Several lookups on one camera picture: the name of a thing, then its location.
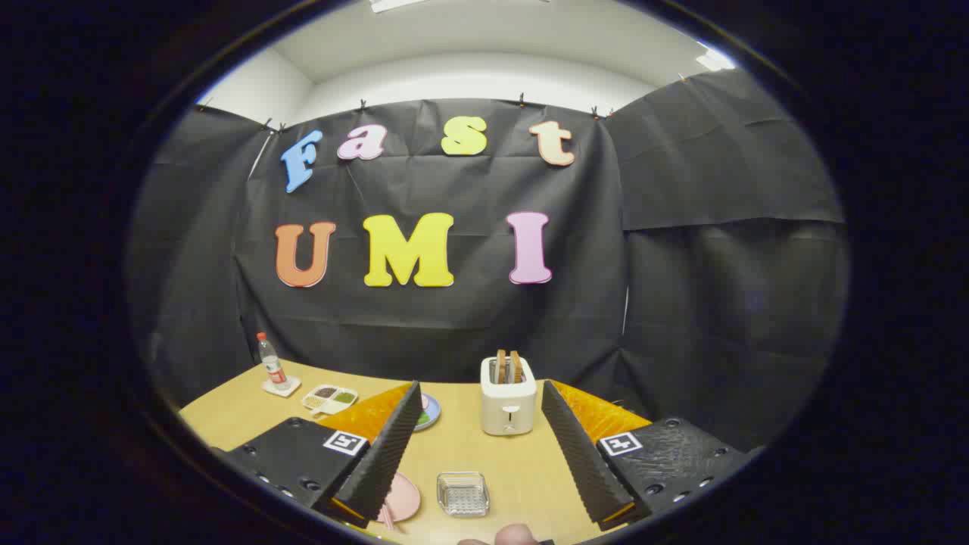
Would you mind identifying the white toaster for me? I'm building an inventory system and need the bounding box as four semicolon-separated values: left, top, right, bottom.
480;356;538;437

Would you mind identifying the pink plate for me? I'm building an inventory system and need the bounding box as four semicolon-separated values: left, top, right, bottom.
379;472;422;524

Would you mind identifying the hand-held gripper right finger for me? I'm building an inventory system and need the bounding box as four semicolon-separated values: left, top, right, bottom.
540;378;765;532

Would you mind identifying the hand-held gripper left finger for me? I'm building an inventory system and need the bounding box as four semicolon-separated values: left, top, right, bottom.
208;381;425;529

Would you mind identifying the blue plate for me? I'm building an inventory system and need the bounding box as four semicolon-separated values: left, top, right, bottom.
413;392;442;432

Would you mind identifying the clear perforated basket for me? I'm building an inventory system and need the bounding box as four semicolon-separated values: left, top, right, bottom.
437;471;491;519

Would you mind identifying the white divided condiment dish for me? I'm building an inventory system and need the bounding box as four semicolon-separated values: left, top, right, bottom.
301;384;359;418

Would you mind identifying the clear red-label water bottle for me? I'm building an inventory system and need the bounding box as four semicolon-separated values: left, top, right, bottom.
256;332;290;391

